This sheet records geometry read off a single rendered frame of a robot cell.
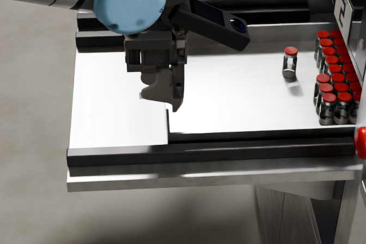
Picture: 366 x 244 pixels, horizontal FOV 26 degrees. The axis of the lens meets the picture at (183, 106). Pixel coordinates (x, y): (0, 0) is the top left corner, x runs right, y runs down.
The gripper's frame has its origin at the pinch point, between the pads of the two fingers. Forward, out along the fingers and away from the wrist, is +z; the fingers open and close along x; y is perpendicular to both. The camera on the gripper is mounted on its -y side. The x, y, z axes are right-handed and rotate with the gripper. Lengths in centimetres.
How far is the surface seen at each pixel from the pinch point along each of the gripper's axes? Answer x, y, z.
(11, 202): -70, 44, 92
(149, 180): 11.0, 4.7, 4.3
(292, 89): -6.9, -18.0, 3.7
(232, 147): 7.7, -6.9, 1.9
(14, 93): -119, 48, 92
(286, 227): -24, -24, 55
